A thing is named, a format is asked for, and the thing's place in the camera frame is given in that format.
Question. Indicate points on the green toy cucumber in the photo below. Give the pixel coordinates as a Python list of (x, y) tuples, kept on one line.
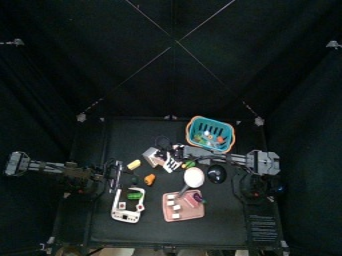
[(133, 195)]

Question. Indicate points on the white text label sticker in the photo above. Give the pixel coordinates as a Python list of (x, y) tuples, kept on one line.
[(261, 229)]

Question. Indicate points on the white black patterned toy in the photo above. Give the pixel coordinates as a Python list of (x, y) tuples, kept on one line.
[(172, 166)]

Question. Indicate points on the grey metal frame bracket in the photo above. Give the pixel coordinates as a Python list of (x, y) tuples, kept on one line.
[(80, 117), (332, 44), (16, 42), (257, 121)]

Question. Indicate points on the teal basket with orange rim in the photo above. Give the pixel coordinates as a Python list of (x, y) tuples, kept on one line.
[(221, 128)]

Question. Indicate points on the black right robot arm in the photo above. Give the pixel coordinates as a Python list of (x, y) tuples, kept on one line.
[(248, 163)]

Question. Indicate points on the purple toy eggplant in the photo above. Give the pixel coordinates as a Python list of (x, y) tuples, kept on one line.
[(200, 199)]

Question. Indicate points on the small dark green toy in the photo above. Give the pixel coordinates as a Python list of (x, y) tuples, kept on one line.
[(133, 180)]

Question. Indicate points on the green yellow toy pepper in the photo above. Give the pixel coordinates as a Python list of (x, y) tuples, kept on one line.
[(188, 164)]

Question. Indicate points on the red white striped toy block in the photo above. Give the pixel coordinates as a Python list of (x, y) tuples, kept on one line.
[(191, 200)]

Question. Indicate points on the white toy rice block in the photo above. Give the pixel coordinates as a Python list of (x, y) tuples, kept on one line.
[(175, 216), (176, 207), (169, 196), (171, 202)]

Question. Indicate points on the orange toy in basket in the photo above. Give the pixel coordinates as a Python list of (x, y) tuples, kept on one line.
[(209, 137)]

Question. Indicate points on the green toy in basket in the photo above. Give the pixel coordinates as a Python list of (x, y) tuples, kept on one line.
[(197, 137)]

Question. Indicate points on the black bowl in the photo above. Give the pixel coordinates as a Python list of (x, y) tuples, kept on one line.
[(216, 174)]

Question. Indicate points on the orange toy vegetable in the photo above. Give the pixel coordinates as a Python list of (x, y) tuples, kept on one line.
[(149, 179)]

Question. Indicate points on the white toy in basket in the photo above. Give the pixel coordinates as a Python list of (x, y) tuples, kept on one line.
[(205, 133)]

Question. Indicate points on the pink plastic tray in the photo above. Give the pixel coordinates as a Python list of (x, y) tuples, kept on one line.
[(183, 213)]

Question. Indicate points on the red toy in basket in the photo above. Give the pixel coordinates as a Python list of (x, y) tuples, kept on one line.
[(219, 139)]

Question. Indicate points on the white green device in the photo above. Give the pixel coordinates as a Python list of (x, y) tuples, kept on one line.
[(125, 216)]

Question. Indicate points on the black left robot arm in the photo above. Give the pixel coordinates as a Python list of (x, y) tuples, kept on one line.
[(48, 166)]

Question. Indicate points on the thin white toy cleaver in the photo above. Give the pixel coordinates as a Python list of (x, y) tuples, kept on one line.
[(117, 176)]

